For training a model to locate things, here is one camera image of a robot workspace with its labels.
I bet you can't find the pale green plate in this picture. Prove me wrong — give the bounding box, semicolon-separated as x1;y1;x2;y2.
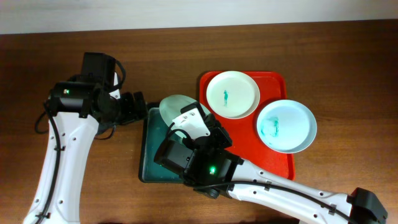
159;95;210;138

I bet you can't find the white plate with green stain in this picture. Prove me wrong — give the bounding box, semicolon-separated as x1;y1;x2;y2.
206;71;260;119

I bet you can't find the light blue plate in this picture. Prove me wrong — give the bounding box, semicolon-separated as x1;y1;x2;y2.
256;100;317;154

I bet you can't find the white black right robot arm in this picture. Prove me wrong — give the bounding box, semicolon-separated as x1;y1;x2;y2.
154;101;388;224

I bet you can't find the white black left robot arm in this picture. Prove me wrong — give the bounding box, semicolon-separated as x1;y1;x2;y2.
23;76;147;223

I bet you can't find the red plastic tray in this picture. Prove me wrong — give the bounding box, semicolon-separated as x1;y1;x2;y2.
215;71;295;180

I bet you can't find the dark green water tray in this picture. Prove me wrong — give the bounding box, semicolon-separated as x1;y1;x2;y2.
138;108;183;184

